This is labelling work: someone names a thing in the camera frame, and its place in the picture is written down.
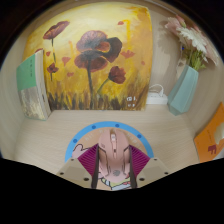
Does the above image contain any mint green faceted vase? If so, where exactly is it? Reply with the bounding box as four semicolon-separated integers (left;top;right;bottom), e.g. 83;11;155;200
167;64;200;117

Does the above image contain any round blue-rimmed cartoon mouse pad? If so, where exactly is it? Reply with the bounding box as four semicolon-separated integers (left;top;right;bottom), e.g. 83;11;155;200
64;120;155;191

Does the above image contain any white power strip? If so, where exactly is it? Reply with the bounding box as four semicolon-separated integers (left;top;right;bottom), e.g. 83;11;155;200
145;83;169;106

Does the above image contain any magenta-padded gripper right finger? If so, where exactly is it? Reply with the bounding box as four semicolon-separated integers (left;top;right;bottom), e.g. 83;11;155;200
128;145;171;190

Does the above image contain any pink and white flower bouquet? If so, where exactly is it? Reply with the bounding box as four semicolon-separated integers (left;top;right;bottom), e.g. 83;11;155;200
163;14;221;72

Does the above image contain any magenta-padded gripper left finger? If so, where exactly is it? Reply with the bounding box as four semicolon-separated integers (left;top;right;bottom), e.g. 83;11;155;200
56;144;100;190

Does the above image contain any orange book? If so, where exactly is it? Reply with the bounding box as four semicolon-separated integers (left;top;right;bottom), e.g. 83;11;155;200
193;101;224;164

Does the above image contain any yellow poppy flower painting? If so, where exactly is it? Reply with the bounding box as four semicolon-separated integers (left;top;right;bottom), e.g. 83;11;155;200
22;3;154;112

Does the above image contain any pink computer mouse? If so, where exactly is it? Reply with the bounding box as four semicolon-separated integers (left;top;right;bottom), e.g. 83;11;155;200
97;128;132;184

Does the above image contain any green and beige book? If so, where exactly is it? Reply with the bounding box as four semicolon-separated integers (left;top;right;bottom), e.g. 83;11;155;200
16;49;52;122

